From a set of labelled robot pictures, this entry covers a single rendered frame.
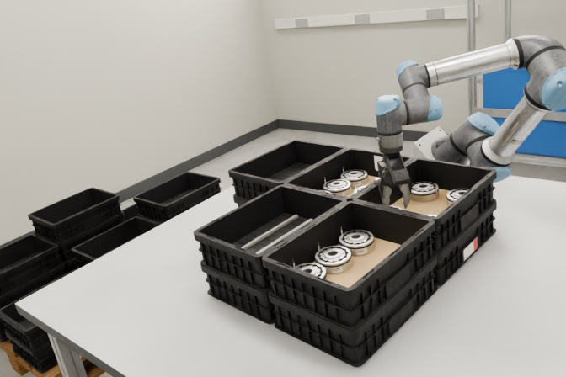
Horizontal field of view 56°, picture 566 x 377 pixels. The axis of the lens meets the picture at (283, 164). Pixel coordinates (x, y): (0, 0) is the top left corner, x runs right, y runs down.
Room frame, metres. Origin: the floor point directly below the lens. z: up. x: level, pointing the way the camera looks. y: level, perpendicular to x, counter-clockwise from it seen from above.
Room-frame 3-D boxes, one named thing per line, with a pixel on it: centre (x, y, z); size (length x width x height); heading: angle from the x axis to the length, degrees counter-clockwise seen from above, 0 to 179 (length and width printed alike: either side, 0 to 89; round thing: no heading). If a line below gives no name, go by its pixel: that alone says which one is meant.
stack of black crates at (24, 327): (2.15, 1.14, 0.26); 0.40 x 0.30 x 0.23; 137
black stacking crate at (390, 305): (1.27, -0.15, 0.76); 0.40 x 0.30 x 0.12; 133
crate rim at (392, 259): (1.27, -0.15, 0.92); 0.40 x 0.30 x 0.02; 133
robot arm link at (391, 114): (1.54, -0.34, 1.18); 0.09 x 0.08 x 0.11; 89
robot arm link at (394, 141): (1.54, -0.33, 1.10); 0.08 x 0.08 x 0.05
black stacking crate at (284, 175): (1.98, -0.02, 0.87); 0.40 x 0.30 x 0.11; 133
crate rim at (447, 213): (1.54, -0.44, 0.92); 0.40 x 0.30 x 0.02; 133
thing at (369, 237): (1.39, -0.18, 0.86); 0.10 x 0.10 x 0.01
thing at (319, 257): (1.32, -0.10, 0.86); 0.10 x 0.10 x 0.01
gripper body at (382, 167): (1.55, -0.34, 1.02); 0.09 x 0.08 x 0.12; 2
